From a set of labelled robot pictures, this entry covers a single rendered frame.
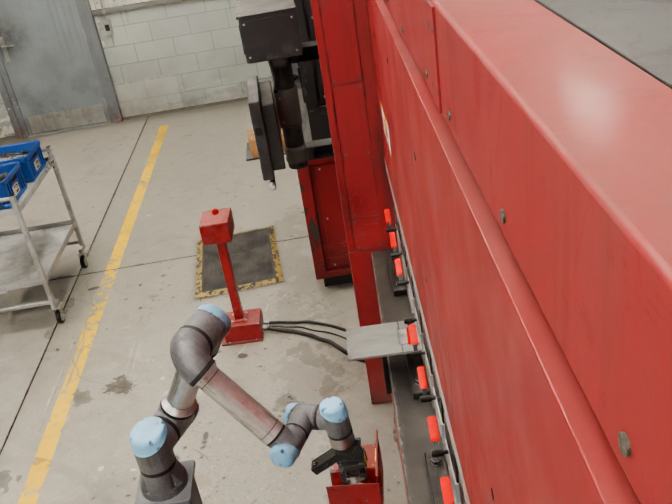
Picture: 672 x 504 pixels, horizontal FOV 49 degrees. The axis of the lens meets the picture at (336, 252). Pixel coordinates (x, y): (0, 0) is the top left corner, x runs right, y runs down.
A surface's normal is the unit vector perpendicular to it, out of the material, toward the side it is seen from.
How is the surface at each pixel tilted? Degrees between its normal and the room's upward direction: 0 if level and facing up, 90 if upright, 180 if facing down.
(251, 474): 0
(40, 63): 90
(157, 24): 90
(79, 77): 90
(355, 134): 90
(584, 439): 0
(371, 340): 0
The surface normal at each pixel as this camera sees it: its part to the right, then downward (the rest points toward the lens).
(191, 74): 0.09, 0.47
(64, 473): -0.14, -0.87
